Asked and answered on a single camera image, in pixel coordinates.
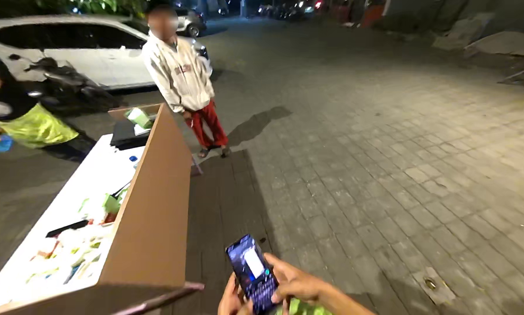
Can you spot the person's right hand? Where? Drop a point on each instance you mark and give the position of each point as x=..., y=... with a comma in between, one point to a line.
x=298, y=282

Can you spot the person's left hand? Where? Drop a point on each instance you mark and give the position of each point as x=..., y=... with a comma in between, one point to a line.
x=228, y=304

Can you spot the person's right thumb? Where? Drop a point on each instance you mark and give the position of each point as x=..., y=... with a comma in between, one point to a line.
x=286, y=290

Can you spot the person's right index finger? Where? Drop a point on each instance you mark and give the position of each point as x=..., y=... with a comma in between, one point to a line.
x=277, y=263

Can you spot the person's left fingers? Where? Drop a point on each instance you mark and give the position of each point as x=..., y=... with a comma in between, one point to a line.
x=231, y=288

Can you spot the person's left thumb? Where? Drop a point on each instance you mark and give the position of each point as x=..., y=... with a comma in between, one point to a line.
x=246, y=309

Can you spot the smartphone with lit screen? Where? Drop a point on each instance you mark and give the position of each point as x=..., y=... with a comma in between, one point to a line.
x=254, y=274

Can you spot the person's right forearm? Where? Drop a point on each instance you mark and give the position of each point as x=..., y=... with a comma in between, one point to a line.
x=340, y=299

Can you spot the purple metal bar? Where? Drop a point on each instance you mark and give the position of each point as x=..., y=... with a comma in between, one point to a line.
x=159, y=300

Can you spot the stall table with brown panel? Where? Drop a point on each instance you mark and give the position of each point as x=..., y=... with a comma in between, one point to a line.
x=152, y=197

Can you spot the long black utensil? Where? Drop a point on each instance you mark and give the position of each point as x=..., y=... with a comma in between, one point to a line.
x=67, y=228

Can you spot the black box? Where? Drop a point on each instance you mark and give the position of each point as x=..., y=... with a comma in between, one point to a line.
x=128, y=135

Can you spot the green and white carton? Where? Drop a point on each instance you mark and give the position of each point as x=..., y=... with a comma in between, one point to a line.
x=138, y=117

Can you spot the white car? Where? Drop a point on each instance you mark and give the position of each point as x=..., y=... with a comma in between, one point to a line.
x=122, y=61

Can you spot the row of parked motorcycles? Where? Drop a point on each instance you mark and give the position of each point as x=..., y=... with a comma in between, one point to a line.
x=284, y=11

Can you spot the silver car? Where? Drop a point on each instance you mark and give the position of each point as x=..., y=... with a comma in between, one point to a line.
x=189, y=19

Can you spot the dark motorcycle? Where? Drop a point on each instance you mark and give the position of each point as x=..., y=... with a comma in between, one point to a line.
x=65, y=83

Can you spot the blue plastic container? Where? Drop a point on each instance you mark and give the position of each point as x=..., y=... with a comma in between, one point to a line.
x=3, y=143

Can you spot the green leafy tree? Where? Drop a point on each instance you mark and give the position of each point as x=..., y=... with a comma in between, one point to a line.
x=100, y=6

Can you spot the grey covered mound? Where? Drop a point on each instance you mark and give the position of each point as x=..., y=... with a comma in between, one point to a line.
x=505, y=43

